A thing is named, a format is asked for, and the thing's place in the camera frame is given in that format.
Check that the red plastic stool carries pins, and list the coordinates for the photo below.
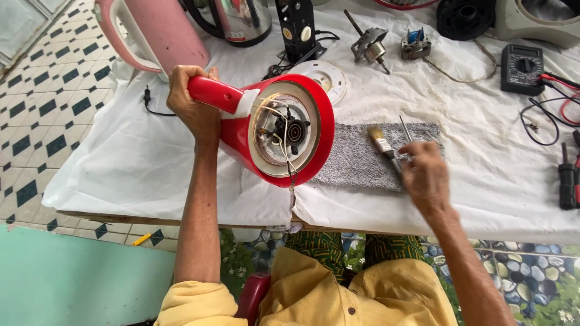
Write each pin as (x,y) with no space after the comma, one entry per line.
(251,296)

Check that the metal fan motor with shaft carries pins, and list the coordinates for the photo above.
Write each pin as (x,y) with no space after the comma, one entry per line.
(369,43)

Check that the black multimeter probe lead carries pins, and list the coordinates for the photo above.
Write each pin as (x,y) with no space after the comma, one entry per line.
(543,113)

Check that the pink electric kettle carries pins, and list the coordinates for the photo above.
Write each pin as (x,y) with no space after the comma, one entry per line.
(154,34)

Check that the stainless steel electric kettle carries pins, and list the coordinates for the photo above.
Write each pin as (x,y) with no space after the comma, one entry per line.
(235,20)

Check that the white table cloth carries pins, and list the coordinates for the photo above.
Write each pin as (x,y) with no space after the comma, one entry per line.
(475,181)

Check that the metal screwdriver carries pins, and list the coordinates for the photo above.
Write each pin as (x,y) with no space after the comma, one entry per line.
(405,129)

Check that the red rimmed round object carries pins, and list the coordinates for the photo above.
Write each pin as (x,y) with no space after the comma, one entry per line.
(403,3)

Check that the red electric kettle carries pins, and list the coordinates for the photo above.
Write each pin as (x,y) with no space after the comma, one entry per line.
(276,129)

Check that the red multimeter probe lead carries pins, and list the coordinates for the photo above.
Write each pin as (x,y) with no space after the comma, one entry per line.
(568,102)

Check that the black digital multimeter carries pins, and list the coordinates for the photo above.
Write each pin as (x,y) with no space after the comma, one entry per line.
(522,68)

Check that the black fan control panel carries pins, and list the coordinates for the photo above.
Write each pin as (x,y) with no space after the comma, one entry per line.
(297,29)

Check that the black round plastic part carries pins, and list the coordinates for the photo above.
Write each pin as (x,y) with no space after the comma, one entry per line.
(464,18)

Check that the beige appliance housing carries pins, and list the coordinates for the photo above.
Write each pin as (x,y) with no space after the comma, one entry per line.
(534,22)

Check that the yellow shirt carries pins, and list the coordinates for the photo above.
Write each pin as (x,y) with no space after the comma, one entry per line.
(308,294)

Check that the grey textured mat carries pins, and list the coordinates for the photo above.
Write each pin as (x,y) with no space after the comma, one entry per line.
(358,158)

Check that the person's right hand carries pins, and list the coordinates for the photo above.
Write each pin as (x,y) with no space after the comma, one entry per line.
(426,179)

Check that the small blue coil motor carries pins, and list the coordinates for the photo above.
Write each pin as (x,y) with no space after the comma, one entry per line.
(415,45)

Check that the green patterned trousers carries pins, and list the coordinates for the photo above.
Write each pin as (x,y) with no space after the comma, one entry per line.
(358,253)

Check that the white round base plate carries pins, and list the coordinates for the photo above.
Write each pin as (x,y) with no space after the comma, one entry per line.
(324,79)

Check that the person's right fingers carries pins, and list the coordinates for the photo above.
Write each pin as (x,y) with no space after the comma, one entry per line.
(410,154)

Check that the person's left hand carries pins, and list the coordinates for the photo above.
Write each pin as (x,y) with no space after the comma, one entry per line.
(192,106)

